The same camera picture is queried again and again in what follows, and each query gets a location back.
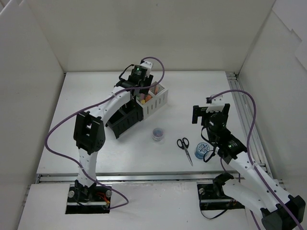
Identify orange short pen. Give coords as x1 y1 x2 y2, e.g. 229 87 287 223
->
154 87 159 95

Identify black handled scissors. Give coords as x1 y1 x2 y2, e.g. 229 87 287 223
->
177 137 193 166

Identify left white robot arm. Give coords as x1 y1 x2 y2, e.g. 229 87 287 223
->
73 61 153 201

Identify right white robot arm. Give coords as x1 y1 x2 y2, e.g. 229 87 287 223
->
192 103 306 230

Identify white two-slot organizer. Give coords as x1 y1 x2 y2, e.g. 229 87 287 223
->
136 84 168 120

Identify black two-slot organizer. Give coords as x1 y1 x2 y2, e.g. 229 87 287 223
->
106 99 143 139

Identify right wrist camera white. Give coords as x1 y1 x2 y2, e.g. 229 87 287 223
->
206 95 225 113

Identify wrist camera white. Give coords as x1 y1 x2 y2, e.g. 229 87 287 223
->
140 61 154 76
206 95 225 113

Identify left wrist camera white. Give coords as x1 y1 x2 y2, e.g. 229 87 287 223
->
140 61 154 76

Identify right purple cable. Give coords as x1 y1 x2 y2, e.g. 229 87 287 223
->
207 90 305 230

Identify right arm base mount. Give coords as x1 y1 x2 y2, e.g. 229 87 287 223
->
197 182 245 220

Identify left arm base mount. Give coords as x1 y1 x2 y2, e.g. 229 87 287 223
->
65 181 112 215

